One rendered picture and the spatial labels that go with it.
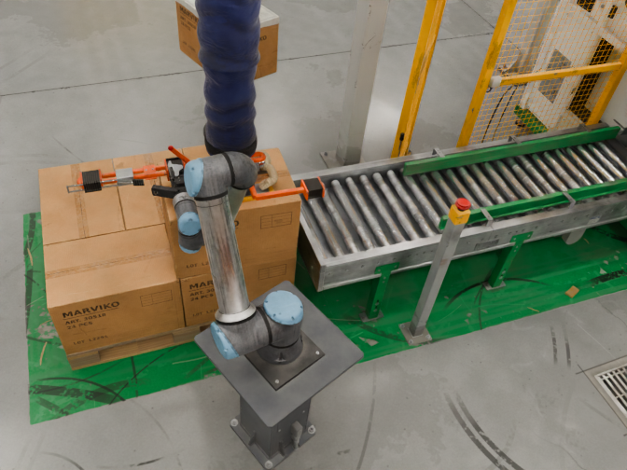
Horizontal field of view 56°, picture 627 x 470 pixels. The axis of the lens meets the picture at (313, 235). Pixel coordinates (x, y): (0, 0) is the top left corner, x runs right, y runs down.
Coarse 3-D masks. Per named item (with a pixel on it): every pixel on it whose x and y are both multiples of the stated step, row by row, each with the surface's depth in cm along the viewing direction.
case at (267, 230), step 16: (272, 160) 286; (160, 176) 271; (288, 176) 279; (240, 208) 261; (256, 208) 263; (272, 208) 266; (288, 208) 269; (176, 224) 255; (240, 224) 267; (256, 224) 270; (272, 224) 274; (288, 224) 277; (176, 240) 262; (240, 240) 274; (256, 240) 278; (272, 240) 282; (288, 240) 285; (176, 256) 269; (192, 256) 273; (240, 256) 283; (256, 256) 287; (272, 256) 291; (288, 256) 295; (176, 272) 277; (192, 272) 281; (208, 272) 284
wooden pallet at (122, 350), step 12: (204, 324) 314; (156, 336) 307; (168, 336) 320; (180, 336) 314; (192, 336) 318; (96, 348) 298; (108, 348) 300; (120, 348) 312; (132, 348) 313; (144, 348) 314; (156, 348) 315; (72, 360) 297; (84, 360) 301; (96, 360) 304; (108, 360) 308
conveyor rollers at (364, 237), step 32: (512, 160) 368; (576, 160) 376; (608, 160) 376; (352, 192) 337; (384, 192) 338; (416, 192) 340; (448, 192) 342; (480, 192) 344; (512, 192) 347; (320, 224) 317; (352, 224) 321
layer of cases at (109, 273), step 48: (48, 192) 315; (96, 192) 318; (144, 192) 321; (48, 240) 292; (96, 240) 295; (144, 240) 297; (48, 288) 272; (96, 288) 274; (144, 288) 277; (192, 288) 289; (96, 336) 290; (144, 336) 304
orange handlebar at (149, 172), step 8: (256, 152) 267; (256, 160) 264; (144, 168) 253; (152, 168) 253; (160, 168) 255; (104, 176) 249; (112, 176) 250; (136, 176) 249; (144, 176) 250; (152, 176) 252; (104, 184) 246; (256, 192) 249; (272, 192) 250; (280, 192) 250; (288, 192) 251; (296, 192) 252
